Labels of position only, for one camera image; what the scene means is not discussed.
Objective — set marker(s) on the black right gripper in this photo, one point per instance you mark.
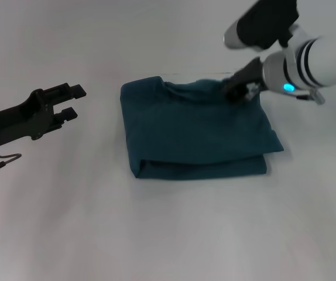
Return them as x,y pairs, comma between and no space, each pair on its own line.
244,79

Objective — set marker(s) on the blue short-sleeved shirt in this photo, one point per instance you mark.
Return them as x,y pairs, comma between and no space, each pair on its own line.
197,131

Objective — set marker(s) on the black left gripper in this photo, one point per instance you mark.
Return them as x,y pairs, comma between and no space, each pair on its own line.
18,120

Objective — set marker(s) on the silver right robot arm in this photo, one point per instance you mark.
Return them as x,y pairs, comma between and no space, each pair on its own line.
302,52

